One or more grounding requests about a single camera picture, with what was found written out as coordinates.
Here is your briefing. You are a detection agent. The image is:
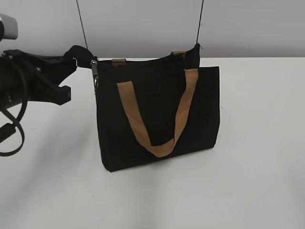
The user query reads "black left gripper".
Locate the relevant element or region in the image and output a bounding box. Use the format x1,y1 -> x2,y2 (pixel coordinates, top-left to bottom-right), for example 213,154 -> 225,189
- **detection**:
0,45 -> 97,108

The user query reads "silver metal zipper pull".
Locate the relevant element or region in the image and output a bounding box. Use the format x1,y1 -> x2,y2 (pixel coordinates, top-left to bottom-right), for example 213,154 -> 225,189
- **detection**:
91,60 -> 99,91

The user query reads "black fabric tote bag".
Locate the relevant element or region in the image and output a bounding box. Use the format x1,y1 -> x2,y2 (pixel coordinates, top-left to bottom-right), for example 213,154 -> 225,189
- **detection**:
95,44 -> 220,172

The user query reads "left black suspension string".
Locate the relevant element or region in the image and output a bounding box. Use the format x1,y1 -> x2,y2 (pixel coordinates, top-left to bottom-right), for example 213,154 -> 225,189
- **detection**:
76,0 -> 89,50

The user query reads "black suspension string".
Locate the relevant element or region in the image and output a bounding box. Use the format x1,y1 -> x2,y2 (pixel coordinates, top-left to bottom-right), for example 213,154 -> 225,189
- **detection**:
196,0 -> 205,45
76,0 -> 89,50

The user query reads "black looped cable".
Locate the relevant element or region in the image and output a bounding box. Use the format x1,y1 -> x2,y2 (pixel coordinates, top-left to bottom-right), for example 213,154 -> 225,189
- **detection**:
0,56 -> 31,157

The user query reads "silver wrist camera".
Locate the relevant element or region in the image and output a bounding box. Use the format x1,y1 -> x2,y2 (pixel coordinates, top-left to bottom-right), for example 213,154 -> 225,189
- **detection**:
0,13 -> 18,41

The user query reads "tan rear bag strap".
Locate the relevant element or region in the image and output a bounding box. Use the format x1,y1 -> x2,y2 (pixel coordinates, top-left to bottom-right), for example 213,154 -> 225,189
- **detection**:
111,50 -> 187,68

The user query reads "tan bag strap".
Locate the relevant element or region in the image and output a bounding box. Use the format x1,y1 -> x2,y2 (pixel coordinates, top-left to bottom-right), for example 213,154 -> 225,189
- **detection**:
116,68 -> 198,158
111,50 -> 187,68

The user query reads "tan front bag strap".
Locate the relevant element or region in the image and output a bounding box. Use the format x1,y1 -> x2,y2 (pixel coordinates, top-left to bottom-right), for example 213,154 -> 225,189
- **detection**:
116,68 -> 198,158

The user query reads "right black suspension string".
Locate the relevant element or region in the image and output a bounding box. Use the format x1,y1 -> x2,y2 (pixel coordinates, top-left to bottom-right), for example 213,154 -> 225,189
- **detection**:
196,0 -> 205,45

